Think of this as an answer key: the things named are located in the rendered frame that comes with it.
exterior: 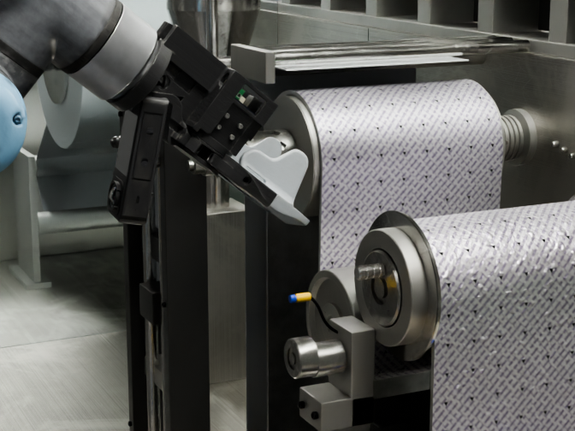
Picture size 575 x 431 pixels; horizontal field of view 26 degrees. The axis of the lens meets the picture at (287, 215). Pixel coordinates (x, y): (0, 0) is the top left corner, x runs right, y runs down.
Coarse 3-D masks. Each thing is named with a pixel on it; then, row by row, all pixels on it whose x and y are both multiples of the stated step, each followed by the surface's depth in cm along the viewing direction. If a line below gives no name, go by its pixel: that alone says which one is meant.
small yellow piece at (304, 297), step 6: (294, 294) 124; (300, 294) 124; (306, 294) 124; (288, 300) 124; (294, 300) 124; (300, 300) 124; (306, 300) 124; (312, 300) 124; (318, 306) 124; (324, 318) 124; (336, 330) 125
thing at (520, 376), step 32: (448, 352) 118; (480, 352) 120; (512, 352) 121; (544, 352) 123; (448, 384) 119; (480, 384) 121; (512, 384) 122; (544, 384) 124; (448, 416) 120; (480, 416) 121; (512, 416) 123; (544, 416) 125
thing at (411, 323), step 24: (384, 240) 119; (408, 240) 118; (360, 264) 124; (408, 264) 116; (360, 288) 125; (408, 288) 116; (360, 312) 125; (408, 312) 117; (384, 336) 121; (408, 336) 118
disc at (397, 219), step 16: (384, 224) 123; (400, 224) 120; (416, 224) 118; (416, 240) 117; (432, 256) 115; (432, 272) 115; (432, 288) 116; (432, 304) 116; (432, 320) 116; (432, 336) 117; (400, 352) 122; (416, 352) 119
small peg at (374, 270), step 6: (366, 264) 119; (372, 264) 119; (378, 264) 119; (354, 270) 119; (360, 270) 118; (366, 270) 118; (372, 270) 119; (378, 270) 119; (384, 270) 119; (360, 276) 118; (366, 276) 119; (372, 276) 119; (378, 276) 119
